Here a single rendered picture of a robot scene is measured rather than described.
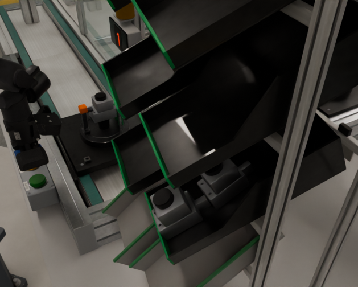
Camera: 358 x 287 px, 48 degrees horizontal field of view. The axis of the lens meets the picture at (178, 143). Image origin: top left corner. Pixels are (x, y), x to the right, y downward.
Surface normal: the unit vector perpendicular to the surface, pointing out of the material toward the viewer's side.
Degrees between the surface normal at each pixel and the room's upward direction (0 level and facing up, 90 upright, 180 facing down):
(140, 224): 45
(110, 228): 90
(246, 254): 90
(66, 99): 0
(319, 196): 0
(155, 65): 25
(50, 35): 0
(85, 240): 90
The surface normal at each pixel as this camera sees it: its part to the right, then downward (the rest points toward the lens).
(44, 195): 0.47, 0.58
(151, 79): -0.40, -0.60
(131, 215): -0.66, -0.40
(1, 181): 0.01, -0.76
